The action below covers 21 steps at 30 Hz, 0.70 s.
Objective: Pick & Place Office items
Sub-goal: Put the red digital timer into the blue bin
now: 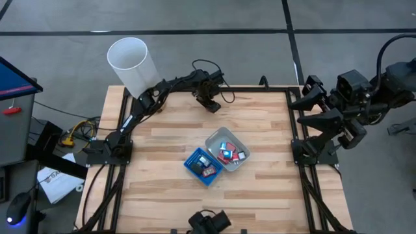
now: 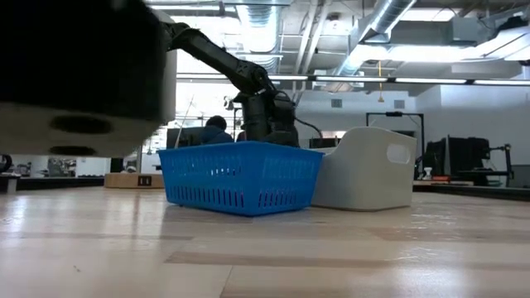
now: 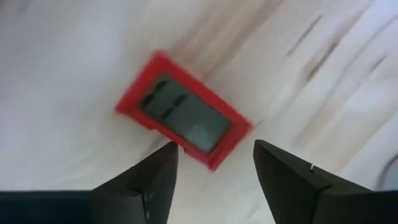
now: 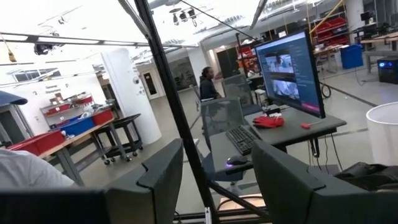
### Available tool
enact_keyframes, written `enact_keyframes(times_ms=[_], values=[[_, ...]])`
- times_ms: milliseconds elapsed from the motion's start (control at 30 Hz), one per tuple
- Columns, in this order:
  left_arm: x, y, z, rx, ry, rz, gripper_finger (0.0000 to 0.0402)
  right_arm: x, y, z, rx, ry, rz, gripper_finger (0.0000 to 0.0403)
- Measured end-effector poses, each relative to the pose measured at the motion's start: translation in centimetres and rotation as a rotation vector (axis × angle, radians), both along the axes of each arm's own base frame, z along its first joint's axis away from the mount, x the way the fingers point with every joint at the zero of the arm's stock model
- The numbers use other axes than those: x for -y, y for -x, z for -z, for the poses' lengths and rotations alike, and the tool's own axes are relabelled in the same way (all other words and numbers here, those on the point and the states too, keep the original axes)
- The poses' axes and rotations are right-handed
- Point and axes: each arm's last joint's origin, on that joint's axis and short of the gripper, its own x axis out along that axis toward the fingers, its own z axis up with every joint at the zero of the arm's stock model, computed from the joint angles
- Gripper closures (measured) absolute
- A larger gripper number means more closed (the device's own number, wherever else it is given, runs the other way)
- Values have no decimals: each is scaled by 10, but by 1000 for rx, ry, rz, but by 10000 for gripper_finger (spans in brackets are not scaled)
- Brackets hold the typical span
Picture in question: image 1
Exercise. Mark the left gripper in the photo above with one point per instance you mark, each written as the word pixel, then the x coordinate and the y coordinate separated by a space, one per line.
pixel 209 91

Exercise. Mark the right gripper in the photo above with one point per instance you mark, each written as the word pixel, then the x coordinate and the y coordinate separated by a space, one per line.
pixel 352 91

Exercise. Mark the light blue white cube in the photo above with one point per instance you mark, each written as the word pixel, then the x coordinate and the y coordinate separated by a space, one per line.
pixel 227 154

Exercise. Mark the blue plastic mesh basket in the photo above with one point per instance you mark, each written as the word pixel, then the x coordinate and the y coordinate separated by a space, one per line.
pixel 191 161

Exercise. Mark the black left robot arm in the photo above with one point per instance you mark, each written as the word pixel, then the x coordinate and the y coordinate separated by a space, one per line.
pixel 130 122

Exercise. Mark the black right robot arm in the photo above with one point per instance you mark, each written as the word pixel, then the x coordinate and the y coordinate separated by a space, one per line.
pixel 399 84

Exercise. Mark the grey plastic bin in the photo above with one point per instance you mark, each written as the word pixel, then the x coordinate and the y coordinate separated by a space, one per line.
pixel 216 138

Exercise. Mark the black floor stand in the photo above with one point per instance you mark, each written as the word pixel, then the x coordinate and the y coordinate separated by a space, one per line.
pixel 404 127

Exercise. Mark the white shade wooden table lamp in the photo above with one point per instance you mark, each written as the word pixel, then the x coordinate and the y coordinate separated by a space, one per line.
pixel 130 61

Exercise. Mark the black cylindrical device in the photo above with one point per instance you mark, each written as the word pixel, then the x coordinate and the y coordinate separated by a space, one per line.
pixel 208 224

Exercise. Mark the black diagonal metal beam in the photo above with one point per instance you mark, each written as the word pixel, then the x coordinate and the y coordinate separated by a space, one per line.
pixel 58 164

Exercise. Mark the black floor box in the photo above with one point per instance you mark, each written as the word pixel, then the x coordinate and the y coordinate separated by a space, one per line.
pixel 45 136

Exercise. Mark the grey desk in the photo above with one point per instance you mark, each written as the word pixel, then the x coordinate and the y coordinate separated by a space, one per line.
pixel 16 136

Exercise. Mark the monitor with blue screen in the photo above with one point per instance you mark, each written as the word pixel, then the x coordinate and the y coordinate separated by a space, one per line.
pixel 13 81

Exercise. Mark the black metal table frame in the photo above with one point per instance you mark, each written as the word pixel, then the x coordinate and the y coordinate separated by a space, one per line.
pixel 253 89

